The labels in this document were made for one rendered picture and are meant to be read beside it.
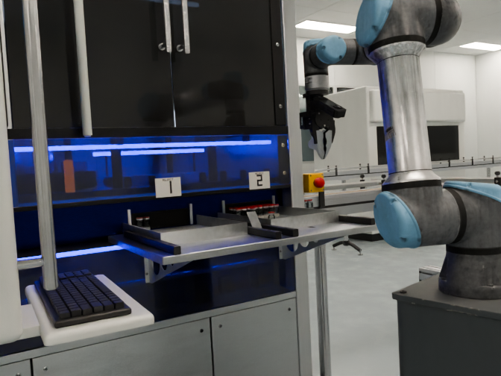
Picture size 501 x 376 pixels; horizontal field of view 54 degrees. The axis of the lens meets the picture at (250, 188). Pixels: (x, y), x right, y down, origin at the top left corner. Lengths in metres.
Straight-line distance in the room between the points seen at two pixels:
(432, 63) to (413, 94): 8.85
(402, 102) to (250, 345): 1.07
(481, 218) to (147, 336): 1.03
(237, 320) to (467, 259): 0.90
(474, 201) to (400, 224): 0.17
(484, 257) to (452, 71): 9.30
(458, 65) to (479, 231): 9.48
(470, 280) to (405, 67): 0.45
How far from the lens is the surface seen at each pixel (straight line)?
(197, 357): 1.71
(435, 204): 1.02
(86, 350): 1.57
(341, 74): 8.25
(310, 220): 1.52
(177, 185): 1.57
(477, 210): 1.07
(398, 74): 1.05
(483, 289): 1.09
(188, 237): 1.32
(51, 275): 0.94
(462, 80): 10.54
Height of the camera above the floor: 1.08
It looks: 3 degrees down
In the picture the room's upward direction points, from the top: 3 degrees counter-clockwise
